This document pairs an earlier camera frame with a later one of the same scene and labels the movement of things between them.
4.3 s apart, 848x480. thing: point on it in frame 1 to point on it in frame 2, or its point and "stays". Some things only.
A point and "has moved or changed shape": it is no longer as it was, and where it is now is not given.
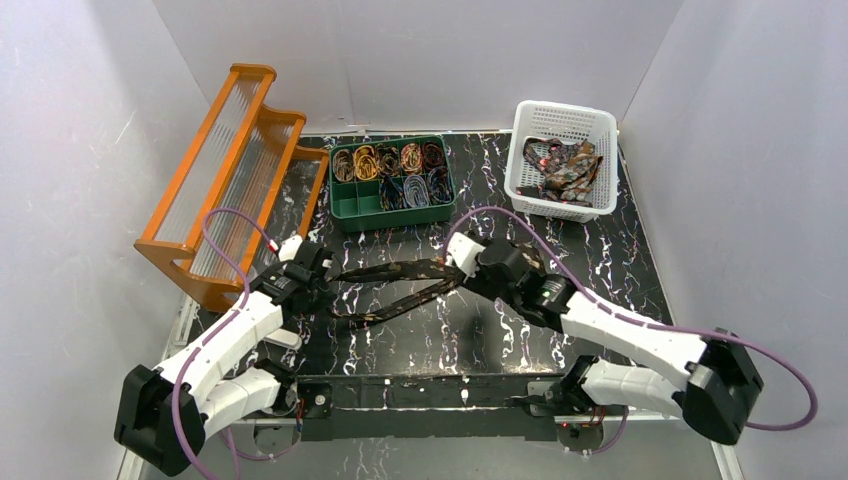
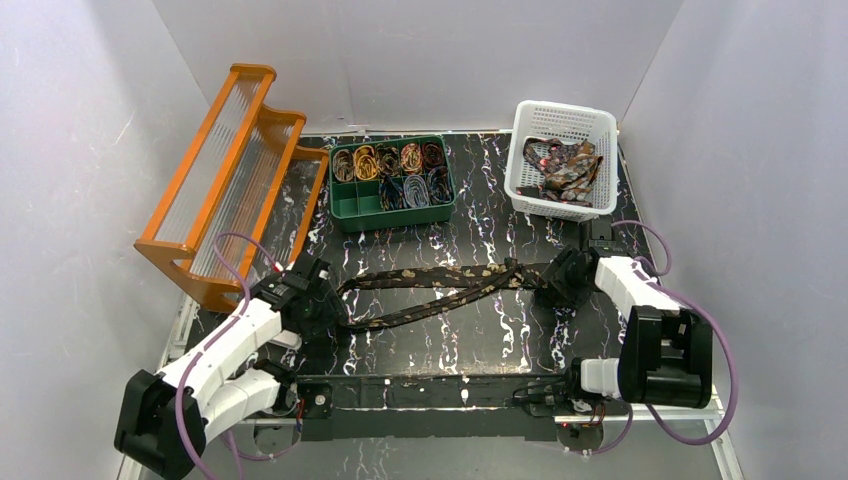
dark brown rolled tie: x=388 y=160 stays
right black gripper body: x=477 y=271 to x=556 y=281
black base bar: x=420 y=408 stays
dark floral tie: x=446 y=273 has moved or changed shape
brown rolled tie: x=343 y=164 stays
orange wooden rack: x=244 y=196 stays
